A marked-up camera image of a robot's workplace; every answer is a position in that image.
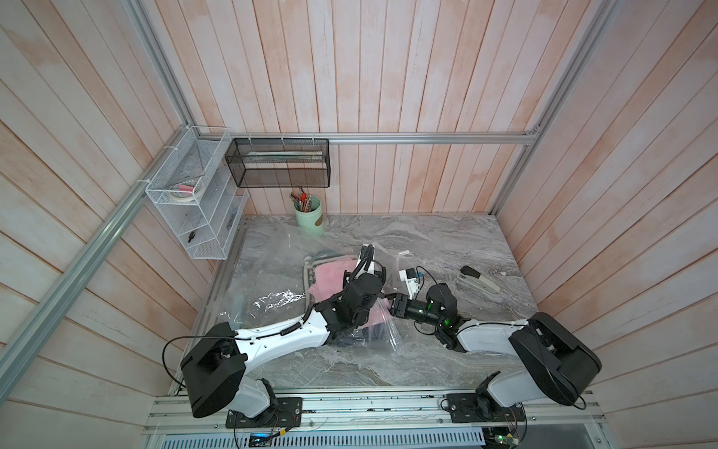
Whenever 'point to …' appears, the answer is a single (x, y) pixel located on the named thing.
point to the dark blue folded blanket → (362, 337)
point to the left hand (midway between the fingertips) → (367, 264)
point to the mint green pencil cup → (308, 213)
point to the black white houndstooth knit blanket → (311, 269)
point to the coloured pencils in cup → (303, 200)
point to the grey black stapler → (473, 277)
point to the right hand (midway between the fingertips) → (376, 300)
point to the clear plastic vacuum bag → (304, 269)
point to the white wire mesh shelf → (208, 226)
